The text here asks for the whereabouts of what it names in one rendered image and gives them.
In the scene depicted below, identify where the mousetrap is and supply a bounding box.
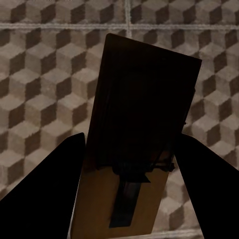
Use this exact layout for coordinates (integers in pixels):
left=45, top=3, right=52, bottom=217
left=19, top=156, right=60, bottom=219
left=70, top=33, right=203, bottom=239

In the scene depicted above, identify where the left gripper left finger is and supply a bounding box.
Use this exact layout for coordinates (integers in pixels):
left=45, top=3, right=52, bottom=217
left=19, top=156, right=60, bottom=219
left=0, top=133, right=86, bottom=239

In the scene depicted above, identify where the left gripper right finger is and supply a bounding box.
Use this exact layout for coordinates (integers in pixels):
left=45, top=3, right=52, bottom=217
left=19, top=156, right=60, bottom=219
left=173, top=132, right=239, bottom=239

